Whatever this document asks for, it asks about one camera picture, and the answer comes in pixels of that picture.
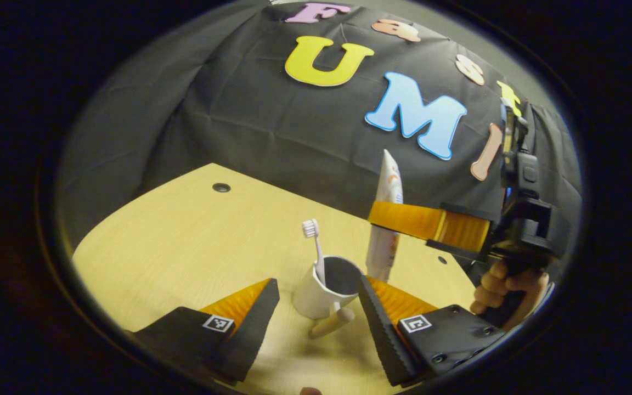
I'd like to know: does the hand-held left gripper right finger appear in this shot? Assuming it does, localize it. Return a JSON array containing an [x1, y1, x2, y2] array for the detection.
[[357, 275, 507, 388]]

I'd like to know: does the white cup with wooden handle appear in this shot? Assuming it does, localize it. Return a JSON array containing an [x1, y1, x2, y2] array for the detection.
[[292, 256, 365, 339]]

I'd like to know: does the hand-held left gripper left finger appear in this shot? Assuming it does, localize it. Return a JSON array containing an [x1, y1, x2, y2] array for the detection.
[[128, 278, 281, 385]]

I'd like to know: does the light wooden desktop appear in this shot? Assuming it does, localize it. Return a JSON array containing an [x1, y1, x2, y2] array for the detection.
[[72, 163, 481, 395]]

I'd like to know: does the pink toothbrush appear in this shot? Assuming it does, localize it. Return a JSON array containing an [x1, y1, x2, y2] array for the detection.
[[302, 219, 328, 286]]

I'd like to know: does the white toothpaste tube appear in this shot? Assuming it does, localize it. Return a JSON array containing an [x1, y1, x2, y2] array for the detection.
[[365, 149, 404, 283]]

